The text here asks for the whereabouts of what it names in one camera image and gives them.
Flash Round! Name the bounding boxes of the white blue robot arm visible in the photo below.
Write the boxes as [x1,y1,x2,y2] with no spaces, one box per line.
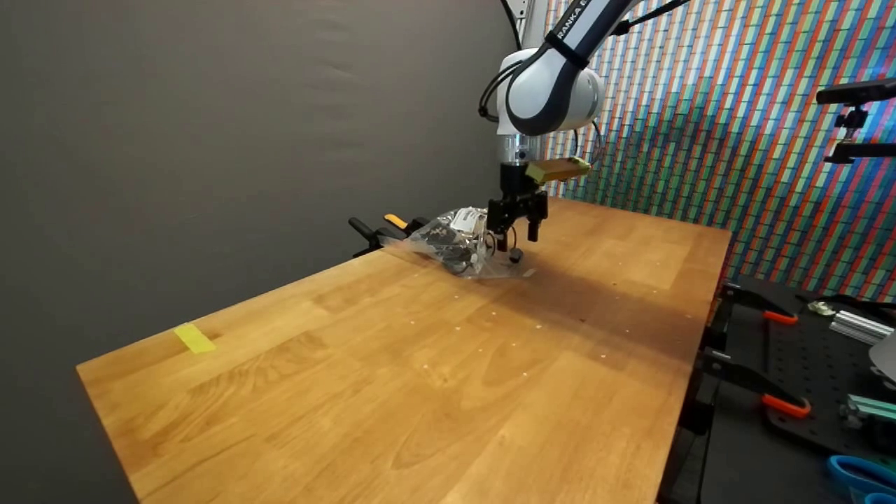
[478,0,636,246]

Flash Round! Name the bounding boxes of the black orange table clamp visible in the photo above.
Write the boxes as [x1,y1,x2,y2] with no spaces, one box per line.
[349,213,423,252]

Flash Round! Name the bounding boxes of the yellow tape strip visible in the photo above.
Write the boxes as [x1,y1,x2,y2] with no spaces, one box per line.
[177,326,215,354]

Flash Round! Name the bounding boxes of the blue handled scissors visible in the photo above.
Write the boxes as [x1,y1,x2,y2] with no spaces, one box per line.
[825,455,896,504]

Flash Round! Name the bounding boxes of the clear plastic bag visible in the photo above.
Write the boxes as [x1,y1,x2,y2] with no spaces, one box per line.
[402,207,526,278]

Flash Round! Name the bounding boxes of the white metal bracket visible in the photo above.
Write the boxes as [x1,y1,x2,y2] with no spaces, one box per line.
[810,301,892,344]

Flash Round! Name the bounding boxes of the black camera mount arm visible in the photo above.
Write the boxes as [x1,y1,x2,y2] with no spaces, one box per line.
[815,78,896,166]

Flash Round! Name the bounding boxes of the black perforated side board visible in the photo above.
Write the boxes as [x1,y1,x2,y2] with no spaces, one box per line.
[708,285,896,458]

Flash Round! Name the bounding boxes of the black orange spring clamp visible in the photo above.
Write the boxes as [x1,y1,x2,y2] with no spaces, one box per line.
[720,284,800,326]
[699,347,811,421]

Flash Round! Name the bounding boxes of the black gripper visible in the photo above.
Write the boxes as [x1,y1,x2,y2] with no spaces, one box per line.
[488,166,548,243]

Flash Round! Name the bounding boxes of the teal tool handle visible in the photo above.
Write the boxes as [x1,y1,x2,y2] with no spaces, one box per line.
[846,395,896,424]

